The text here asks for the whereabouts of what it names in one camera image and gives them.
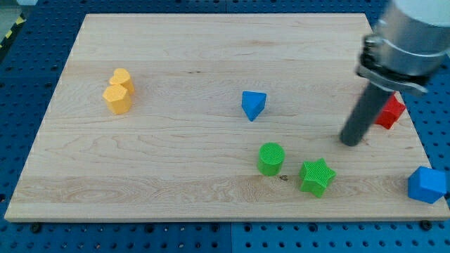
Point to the blue cube block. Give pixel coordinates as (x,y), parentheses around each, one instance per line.
(426,185)

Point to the yellow hexagon block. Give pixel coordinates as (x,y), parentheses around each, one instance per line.
(117,99)

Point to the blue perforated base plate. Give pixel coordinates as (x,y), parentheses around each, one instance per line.
(35,43)

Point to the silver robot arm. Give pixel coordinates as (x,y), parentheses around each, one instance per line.
(408,44)

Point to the blue triangle block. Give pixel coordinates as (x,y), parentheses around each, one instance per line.
(253,103)

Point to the red star block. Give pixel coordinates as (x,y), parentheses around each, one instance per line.
(390,113)

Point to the yellow heart block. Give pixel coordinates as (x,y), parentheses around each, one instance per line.
(123,78)

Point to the green star block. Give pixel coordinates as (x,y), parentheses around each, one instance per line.
(316,177)

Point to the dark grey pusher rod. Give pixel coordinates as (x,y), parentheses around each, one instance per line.
(364,114)

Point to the green cylinder block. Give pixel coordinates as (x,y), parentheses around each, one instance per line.
(271,158)

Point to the wooden board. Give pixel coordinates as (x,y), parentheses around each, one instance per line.
(186,151)

